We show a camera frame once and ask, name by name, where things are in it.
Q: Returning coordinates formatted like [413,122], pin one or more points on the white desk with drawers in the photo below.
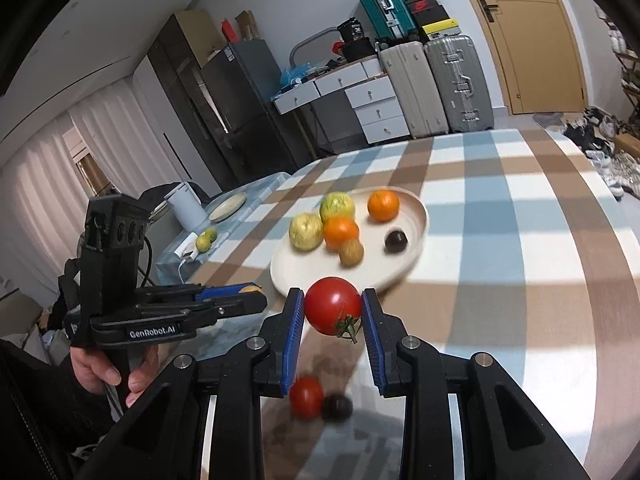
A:
[375,105]

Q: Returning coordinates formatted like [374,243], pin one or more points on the scattered shoes pile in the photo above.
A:
[605,150]

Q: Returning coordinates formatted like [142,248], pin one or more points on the white handheld device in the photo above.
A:
[185,244]

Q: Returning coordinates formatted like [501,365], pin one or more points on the small black printed box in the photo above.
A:
[350,30]

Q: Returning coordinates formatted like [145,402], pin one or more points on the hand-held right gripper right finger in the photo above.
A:
[372,340]

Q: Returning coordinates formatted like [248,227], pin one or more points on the white kettle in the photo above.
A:
[185,210]

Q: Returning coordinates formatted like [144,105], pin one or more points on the brown blue checked tablecloth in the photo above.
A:
[500,260]

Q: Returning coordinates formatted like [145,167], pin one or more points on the wooden door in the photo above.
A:
[530,50]

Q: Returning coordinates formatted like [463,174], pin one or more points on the grey arched frame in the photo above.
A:
[305,37]

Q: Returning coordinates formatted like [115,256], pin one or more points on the yellow guava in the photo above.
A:
[306,231]

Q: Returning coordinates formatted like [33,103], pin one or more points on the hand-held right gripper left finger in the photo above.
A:
[292,340]

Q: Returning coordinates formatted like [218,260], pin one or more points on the large cream plate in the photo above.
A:
[375,265]

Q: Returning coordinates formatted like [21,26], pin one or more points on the large tan cardboard box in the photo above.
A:
[200,35]

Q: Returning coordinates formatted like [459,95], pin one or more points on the small brown fruit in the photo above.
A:
[248,289]
[350,254]

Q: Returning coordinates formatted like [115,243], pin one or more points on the small beige plate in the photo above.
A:
[227,206]

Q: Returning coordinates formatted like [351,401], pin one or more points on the silver suitcase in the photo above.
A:
[460,80]

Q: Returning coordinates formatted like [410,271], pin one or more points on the dark tall cabinet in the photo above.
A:
[175,75]

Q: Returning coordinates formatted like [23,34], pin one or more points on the white curtain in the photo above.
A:
[60,185]

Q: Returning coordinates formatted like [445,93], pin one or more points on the teal checked tablecloth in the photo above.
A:
[250,192]

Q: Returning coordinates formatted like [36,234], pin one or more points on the blue plastic bag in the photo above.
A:
[296,75]

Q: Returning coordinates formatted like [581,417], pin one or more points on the green guava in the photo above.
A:
[337,206]

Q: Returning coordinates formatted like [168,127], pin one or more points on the metal shoe rack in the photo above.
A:
[625,60]

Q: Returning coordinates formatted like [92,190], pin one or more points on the orange mandarin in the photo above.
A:
[341,230]
[383,206]

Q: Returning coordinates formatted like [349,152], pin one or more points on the brown cardboard box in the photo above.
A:
[629,142]

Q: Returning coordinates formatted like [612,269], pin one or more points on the dark purple passion fruit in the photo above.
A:
[395,241]
[336,407]

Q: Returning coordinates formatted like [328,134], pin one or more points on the cream suitcase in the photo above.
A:
[410,85]

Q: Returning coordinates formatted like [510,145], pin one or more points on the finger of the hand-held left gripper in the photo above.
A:
[222,293]
[240,306]

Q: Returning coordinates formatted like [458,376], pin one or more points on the dark grey fridge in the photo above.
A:
[245,90]

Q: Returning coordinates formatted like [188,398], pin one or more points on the green citrus fruit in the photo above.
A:
[202,244]
[210,234]

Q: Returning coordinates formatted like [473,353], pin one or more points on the red tomato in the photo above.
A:
[330,305]
[306,397]

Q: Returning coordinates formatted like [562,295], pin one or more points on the grey doormat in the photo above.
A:
[550,119]

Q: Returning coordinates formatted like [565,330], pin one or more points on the person's left forearm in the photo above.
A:
[40,410]

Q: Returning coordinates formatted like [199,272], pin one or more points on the person's left hand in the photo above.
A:
[92,367]

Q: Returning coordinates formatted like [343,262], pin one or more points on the plain black box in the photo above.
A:
[432,16]

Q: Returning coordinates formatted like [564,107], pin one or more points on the black red shoe box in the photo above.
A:
[425,5]

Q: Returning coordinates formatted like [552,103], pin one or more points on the teal suitcase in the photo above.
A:
[380,0]

